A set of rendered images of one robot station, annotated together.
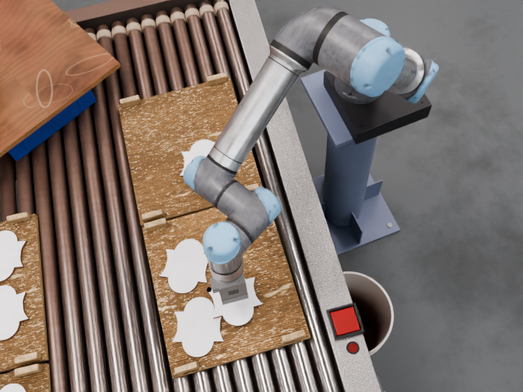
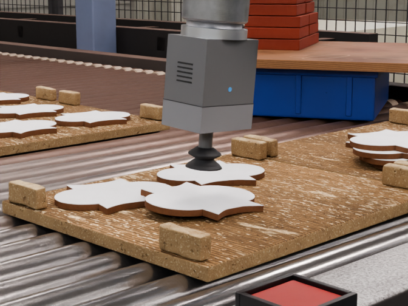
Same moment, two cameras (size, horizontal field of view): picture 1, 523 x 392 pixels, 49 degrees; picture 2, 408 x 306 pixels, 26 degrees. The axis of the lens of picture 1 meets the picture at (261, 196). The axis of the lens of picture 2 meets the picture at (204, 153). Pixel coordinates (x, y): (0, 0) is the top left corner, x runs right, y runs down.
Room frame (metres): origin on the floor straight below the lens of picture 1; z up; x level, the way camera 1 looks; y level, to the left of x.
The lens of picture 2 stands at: (-0.20, -0.68, 1.21)
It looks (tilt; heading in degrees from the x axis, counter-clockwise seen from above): 12 degrees down; 52
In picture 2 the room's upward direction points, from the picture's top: straight up
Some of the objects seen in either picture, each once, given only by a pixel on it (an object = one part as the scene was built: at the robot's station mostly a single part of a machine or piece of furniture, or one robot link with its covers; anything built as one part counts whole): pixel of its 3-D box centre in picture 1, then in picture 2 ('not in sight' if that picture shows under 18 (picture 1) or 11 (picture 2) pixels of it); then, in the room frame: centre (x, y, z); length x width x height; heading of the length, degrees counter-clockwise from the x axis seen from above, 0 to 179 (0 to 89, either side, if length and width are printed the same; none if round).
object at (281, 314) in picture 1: (222, 280); (223, 202); (0.46, 0.14, 0.93); 0.41 x 0.35 x 0.02; 7
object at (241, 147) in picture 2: (156, 225); (248, 148); (0.64, 0.29, 0.95); 0.06 x 0.02 x 0.03; 97
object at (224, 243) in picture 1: (223, 247); not in sight; (0.43, 0.09, 1.25); 0.09 x 0.08 x 0.11; 131
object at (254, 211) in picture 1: (248, 210); not in sight; (0.51, 0.03, 1.24); 0.11 x 0.11 x 0.08; 41
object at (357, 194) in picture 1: (348, 162); not in sight; (1.00, -0.34, 0.43); 0.38 x 0.38 x 0.87; 13
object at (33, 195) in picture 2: (186, 368); (27, 194); (0.25, 0.24, 0.95); 0.06 x 0.02 x 0.03; 97
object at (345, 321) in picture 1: (345, 321); (295, 303); (0.31, -0.16, 0.92); 0.06 x 0.06 x 0.01; 6
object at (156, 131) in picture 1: (187, 147); (407, 153); (0.88, 0.19, 0.93); 0.41 x 0.35 x 0.02; 7
